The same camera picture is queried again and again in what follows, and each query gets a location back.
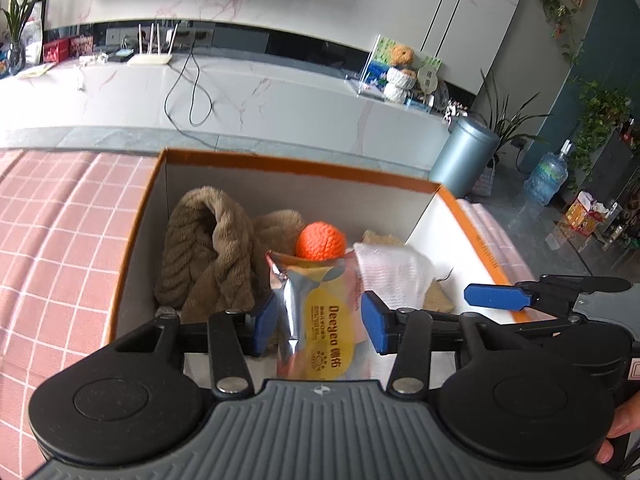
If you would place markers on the pink checked tablecloth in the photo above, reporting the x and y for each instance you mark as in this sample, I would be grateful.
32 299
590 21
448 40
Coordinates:
60 260

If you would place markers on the potted plant in woven basket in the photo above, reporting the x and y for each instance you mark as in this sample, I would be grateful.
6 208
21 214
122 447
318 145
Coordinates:
500 125

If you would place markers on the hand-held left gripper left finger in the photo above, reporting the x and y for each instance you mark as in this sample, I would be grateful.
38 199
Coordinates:
265 322

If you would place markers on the hanging ivy plant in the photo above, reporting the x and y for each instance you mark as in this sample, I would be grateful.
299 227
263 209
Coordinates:
560 15

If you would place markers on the white router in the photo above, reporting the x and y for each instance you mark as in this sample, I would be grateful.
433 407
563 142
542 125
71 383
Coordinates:
150 57

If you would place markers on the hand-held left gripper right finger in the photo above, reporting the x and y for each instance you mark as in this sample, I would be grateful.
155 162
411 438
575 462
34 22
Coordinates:
375 325

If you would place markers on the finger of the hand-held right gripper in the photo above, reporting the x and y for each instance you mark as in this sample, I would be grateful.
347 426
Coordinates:
575 331
495 296

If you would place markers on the dark shelf unit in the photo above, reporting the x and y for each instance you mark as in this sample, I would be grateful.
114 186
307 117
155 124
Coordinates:
620 175

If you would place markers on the large leafy plant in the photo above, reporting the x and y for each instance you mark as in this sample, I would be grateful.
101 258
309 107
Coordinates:
600 125

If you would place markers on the brown fluffy scarf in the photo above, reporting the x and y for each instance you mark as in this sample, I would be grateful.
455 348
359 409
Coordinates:
200 260

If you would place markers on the patterned red box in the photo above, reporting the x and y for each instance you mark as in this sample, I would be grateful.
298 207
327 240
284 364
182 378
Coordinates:
81 46

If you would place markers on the clear yellow snack packet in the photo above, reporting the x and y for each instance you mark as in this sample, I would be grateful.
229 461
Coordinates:
320 320

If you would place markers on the red and yellow box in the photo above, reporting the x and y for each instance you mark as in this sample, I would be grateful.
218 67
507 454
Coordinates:
582 215

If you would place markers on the silver trash can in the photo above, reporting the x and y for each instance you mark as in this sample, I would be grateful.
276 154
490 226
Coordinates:
462 160

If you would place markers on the paper sheet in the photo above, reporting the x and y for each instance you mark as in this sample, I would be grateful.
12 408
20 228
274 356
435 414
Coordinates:
37 71

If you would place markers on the orange cardboard box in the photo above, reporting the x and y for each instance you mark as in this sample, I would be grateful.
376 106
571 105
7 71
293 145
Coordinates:
300 190

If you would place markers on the small black and white figure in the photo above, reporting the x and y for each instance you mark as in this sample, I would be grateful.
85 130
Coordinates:
454 111

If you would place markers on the brown teddy bear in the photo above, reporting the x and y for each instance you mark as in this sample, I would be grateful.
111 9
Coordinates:
401 56

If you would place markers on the blue water bottle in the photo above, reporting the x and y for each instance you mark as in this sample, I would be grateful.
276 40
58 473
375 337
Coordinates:
547 175

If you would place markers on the person's right hand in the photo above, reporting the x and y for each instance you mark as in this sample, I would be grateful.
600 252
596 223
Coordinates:
625 420

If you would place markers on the round paper fan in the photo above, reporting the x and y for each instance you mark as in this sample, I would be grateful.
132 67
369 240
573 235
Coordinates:
429 80

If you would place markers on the white marble cabinet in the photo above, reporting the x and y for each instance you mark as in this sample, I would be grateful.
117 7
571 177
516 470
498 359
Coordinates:
300 95

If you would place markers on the white waffle cloth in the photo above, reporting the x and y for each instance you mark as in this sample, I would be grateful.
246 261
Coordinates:
395 270

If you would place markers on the clear stand with picture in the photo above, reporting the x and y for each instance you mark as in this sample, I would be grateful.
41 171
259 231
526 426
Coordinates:
375 67

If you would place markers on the orange crochet toy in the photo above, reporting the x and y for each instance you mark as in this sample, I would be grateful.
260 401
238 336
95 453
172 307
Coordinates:
320 240

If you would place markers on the black picture frame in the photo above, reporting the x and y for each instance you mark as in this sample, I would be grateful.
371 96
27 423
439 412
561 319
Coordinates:
36 35

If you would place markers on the green plant in glass vase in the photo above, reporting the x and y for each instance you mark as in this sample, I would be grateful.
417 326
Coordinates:
15 55

